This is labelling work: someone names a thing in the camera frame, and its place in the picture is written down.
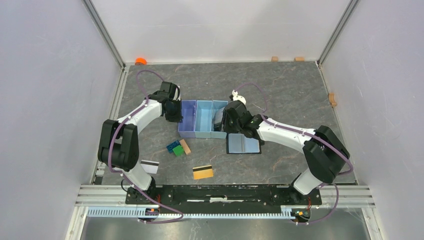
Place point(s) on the light blue middle bin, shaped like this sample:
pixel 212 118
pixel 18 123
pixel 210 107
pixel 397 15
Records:
pixel 203 119

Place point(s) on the green toy brick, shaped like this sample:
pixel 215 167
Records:
pixel 178 150

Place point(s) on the light blue bin with cards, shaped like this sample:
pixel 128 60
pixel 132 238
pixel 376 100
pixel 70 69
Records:
pixel 216 106

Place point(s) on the wooden arch block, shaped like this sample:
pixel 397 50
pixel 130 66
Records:
pixel 332 100

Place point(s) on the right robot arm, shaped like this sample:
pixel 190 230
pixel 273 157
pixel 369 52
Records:
pixel 325 154

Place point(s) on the silver credit card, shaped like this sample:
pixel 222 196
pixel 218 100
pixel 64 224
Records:
pixel 151 167

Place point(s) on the black card holder wallet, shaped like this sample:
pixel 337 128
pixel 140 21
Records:
pixel 237 143

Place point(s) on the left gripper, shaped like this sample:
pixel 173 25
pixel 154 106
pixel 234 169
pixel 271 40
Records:
pixel 178 118

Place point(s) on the gold credit card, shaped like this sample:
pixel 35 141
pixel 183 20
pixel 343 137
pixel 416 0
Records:
pixel 202 172

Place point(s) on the aluminium frame rail left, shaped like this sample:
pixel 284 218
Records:
pixel 79 214

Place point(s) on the purple plastic bin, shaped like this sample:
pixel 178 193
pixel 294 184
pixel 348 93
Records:
pixel 186 128

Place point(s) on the blue toy brick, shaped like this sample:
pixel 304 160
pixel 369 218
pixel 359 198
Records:
pixel 172 145

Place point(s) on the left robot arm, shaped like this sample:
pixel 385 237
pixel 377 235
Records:
pixel 119 139

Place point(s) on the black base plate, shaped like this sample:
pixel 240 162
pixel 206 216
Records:
pixel 229 198

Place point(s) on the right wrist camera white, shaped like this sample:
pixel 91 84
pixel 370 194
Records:
pixel 235 96

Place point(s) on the orange round object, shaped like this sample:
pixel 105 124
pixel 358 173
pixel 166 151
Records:
pixel 140 61

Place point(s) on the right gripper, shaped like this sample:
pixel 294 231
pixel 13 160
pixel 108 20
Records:
pixel 225 126

